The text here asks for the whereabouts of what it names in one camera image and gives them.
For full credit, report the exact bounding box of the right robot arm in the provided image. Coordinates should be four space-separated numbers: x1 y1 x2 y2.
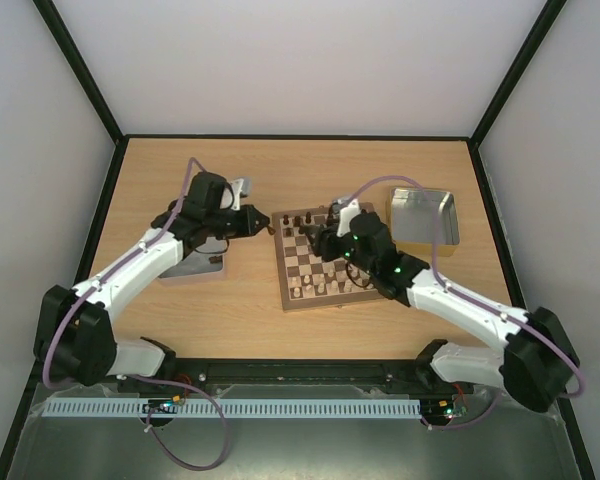
300 212 581 413

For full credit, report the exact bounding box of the wooden chess board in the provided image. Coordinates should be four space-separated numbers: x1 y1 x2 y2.
271 206 382 313

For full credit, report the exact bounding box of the left metal tin tray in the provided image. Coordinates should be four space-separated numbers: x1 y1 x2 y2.
158 246 228 286

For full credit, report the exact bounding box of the metal tin tray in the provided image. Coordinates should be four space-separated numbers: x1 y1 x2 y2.
387 187 460 257
158 246 228 286

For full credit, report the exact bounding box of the right metal tin tray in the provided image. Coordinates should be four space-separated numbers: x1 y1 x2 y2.
387 187 460 257

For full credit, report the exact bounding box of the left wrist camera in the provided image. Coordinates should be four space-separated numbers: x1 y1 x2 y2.
220 177 252 211

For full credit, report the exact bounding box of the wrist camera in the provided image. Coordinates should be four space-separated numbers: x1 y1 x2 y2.
220 177 252 211
331 197 361 237

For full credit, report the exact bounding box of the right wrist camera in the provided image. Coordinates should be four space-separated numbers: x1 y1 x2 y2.
331 197 361 237

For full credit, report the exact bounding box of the black frame base rail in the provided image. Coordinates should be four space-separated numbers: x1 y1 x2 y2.
159 358 475 398

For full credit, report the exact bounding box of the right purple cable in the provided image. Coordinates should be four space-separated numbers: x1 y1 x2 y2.
349 174 588 431

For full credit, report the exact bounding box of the light blue cable duct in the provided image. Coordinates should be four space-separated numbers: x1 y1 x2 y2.
41 398 421 420

